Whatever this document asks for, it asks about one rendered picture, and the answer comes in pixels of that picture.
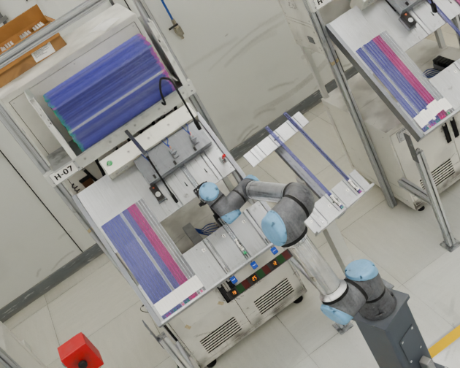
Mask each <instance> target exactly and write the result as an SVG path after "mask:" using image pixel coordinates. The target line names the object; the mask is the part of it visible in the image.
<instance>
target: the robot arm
mask: <svg viewBox="0 0 460 368"><path fill-rule="evenodd" d="M193 192H194V193H195V195H196V196H197V197H198V198H199V200H200V201H201V202H200V203H199V206H200V207H201V206H204V205H205V204H208V205H209V207H210V209H211V210H212V212H213V213H214V215H215V216H216V218H219V217H221V218H222V219H223V220H224V221H225V222H227V224H231V223H233V222H234V221H235V220H236V219H237V218H238V217H239V216H240V215H241V211H240V208H241V207H242V206H243V205H244V204H245V203H246V201H247V200H249V199H256V200H261V201H267V202H276V203H277V204H276V205H275V206H274V207H273V208H272V209H271V210H270V211H269V212H268V213H267V214H266V215H265V216H264V218H263V219H262V221H261V228H262V231H263V233H264V234H265V236H266V237H267V239H268V240H270V241H271V243H272V244H274V245H276V246H279V247H280V246H281V247H282V248H288V249H289V251H290V252H291V254H292V255H293V256H294V258H295V259H296V260H297V262H298V263H299V265H300V266H301V267H302V268H303V270H304V271H305V273H306V274H307V276H308V277H309V278H310V279H311V281H312V282H313V283H314V285H315V287H316V288H317V289H318V290H319V291H320V294H319V298H320V300H321V301H322V302H323V304H322V305H321V311H322V313H323V314H324V315H326V316H327V317H328V318H330V319H331V320H333V321H334V322H336V323H338V324H341V325H346V324H348V323H349V322H350V320H351V319H353V317H354V316H355V314H356V313H357V312H358V311H359V312H360V313H361V315H362V316H363V317H364V318H366V319H367V320H370V321H379V320H382V319H384V318H387V317H388V316H389V315H390V314H392V312H393V311H394V310H395V307H396V298H395V296H394V294H393V293H392V291H391V290H389V289H388V288H387V287H386V286H385V285H384V283H383V281H382V278H381V276H380V274H379V272H378V269H377V267H376V266H375V264H374V263H373V262H371V261H370V260H367V259H359V260H355V261H352V262H350V263H349V265H347V266H346V268H345V276H346V277H345V279H344V280H343V279H339V278H338V277H337V276H336V275H335V273H334V272H333V270H332V269H331V267H330V266H329V265H328V263H327V262H326V260H325V259H324V257H323V256H322V255H321V253H320V252H319V251H318V249H317V247H316V246H315V245H314V244H313V242H312V241H311V239H310V238H309V237H308V236H307V232H308V228H307V227H306V225H305V224H304V222H305V221H306V220H307V219H308V218H309V216H310V215H311V214H312V212H313V209H314V206H315V199H314V196H313V193H312V191H311V190H310V189H309V188H308V187H307V186H306V185H304V184H302V183H295V182H291V183H288V184H282V183H268V182H261V181H259V179H258V178H257V177H255V176H253V175H248V176H247V177H245V178H244V179H242V181H241V182H240V183H239V184H238V185H237V186H236V187H235V188H234V189H233V190H232V191H231V192H230V193H229V194H228V195H227V196H225V195H224V194H223V193H222V192H221V191H220V190H219V189H218V187H217V185H216V184H214V183H211V182H207V181H205V182H203V183H201V184H200V185H198V186H197V188H195V189H194V190H193Z"/></svg>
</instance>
